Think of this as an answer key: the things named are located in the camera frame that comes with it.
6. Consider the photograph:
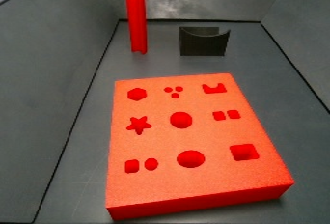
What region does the tall red arch block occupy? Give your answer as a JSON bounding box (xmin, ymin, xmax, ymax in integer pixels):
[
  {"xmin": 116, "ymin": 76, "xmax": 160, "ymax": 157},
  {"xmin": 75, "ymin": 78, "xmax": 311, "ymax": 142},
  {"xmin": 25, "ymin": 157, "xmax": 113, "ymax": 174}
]
[{"xmin": 127, "ymin": 0, "xmax": 147, "ymax": 54}]

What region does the red shape-sorting board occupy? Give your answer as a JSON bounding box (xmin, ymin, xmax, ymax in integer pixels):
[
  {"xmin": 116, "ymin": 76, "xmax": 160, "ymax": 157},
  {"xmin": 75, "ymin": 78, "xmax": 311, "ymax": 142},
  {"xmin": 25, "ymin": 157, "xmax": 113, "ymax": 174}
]
[{"xmin": 105, "ymin": 73, "xmax": 294, "ymax": 220}]

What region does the black curved holder bracket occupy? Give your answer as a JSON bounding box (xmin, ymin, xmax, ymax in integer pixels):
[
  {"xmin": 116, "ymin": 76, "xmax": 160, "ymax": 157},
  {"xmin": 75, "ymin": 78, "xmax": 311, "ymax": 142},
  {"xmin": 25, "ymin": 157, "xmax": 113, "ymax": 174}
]
[{"xmin": 179, "ymin": 27, "xmax": 231, "ymax": 56}]

